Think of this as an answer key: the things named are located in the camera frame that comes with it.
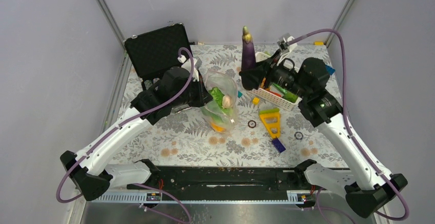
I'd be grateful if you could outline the floral table mat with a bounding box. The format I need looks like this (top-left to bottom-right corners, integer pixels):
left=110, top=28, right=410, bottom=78
left=111, top=45, right=347, bottom=168

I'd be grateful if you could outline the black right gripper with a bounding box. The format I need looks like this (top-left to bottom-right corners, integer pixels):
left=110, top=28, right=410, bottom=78
left=238, top=49, right=309, bottom=99

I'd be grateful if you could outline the green cucumber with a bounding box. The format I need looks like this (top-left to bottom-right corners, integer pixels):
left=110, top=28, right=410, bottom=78
left=271, top=83, right=288, bottom=95

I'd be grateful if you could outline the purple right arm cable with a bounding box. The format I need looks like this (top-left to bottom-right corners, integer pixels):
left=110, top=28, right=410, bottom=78
left=289, top=29, right=410, bottom=224

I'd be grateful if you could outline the purple toy brick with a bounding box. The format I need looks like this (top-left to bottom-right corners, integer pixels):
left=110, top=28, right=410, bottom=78
left=271, top=138, right=286, bottom=153

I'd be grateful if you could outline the clear zip top bag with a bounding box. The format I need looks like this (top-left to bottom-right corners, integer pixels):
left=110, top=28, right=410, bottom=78
left=201, top=70, right=238, bottom=133

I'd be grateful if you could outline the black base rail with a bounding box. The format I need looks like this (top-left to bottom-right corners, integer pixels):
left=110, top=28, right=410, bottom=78
left=145, top=166, right=319, bottom=204

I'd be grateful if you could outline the black poker chip case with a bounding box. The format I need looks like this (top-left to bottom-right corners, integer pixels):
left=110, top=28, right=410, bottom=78
left=124, top=23, right=192, bottom=91

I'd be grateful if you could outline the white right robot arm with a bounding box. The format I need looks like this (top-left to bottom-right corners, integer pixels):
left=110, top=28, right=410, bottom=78
left=240, top=57, right=408, bottom=218

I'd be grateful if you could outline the yellow bell pepper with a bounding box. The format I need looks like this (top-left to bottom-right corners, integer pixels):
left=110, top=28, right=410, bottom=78
left=210, top=123, right=226, bottom=133

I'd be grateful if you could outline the small yellow toy block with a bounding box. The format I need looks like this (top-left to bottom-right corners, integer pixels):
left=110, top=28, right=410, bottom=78
left=252, top=97, right=260, bottom=105

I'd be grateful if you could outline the purple eggplant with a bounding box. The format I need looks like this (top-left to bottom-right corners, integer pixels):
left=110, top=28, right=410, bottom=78
left=241, top=26, right=256, bottom=71

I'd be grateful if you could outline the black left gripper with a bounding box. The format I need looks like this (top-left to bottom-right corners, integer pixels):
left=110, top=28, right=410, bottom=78
left=172, top=75, right=214, bottom=108

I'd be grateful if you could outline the blue toy brick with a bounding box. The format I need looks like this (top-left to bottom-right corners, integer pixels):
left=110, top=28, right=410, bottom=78
left=325, top=65, right=335, bottom=75

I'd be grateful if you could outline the white plastic basket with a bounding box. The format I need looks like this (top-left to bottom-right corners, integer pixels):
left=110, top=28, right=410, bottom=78
left=249, top=52, right=302, bottom=111

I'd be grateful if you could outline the green lettuce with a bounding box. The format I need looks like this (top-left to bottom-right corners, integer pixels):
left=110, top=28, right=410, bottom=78
left=210, top=87, right=235, bottom=117

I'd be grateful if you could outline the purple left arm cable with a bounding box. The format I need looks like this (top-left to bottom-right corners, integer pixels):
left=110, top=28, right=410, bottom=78
left=56, top=47, right=195, bottom=224

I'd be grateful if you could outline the green plastic piece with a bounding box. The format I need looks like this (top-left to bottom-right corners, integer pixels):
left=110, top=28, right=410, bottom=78
left=282, top=92, right=299, bottom=103

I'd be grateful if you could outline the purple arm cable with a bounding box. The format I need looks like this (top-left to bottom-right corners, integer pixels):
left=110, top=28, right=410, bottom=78
left=289, top=29, right=410, bottom=224
left=56, top=47, right=195, bottom=224

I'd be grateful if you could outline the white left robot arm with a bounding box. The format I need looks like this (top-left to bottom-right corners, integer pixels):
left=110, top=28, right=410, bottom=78
left=60, top=67, right=212, bottom=201

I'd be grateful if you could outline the yellow triangular plastic tool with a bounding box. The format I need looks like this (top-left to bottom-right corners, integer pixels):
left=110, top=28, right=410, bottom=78
left=259, top=108, right=281, bottom=138

